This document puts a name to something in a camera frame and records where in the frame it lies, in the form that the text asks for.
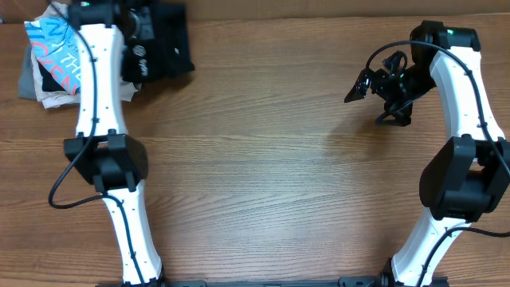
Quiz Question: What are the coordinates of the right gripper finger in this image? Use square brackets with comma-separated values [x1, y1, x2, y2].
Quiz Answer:
[375, 103, 412, 127]
[344, 68, 374, 103]

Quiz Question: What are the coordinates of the black polo shirt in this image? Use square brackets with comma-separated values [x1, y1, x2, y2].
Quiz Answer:
[121, 1, 194, 84]

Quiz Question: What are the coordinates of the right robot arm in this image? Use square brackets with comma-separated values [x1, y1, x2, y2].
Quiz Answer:
[339, 21, 509, 287]

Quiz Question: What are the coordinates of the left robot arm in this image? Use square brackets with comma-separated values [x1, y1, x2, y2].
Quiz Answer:
[64, 1, 164, 286]

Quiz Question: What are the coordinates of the light blue printed t-shirt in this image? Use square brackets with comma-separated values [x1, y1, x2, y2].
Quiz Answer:
[25, 18, 80, 96]

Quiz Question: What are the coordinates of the black folded garment in pile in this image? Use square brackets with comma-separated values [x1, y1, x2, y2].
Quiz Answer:
[38, 63, 65, 92]

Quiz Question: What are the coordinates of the beige folded garment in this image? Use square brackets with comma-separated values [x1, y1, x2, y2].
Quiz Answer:
[30, 1, 140, 109]

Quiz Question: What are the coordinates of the grey folded garment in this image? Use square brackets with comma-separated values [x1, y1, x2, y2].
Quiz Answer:
[18, 44, 37, 100]

